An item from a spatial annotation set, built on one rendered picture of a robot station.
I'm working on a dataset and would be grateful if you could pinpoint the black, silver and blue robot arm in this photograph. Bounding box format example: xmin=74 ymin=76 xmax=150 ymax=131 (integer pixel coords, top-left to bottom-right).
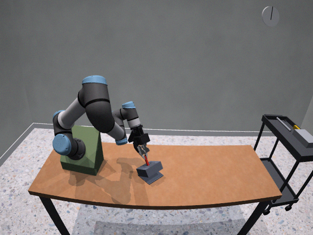
xmin=52 ymin=75 xmax=140 ymax=160

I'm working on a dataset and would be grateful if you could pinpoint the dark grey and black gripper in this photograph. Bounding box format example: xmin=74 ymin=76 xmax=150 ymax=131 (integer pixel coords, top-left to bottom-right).
xmin=130 ymin=124 xmax=150 ymax=159

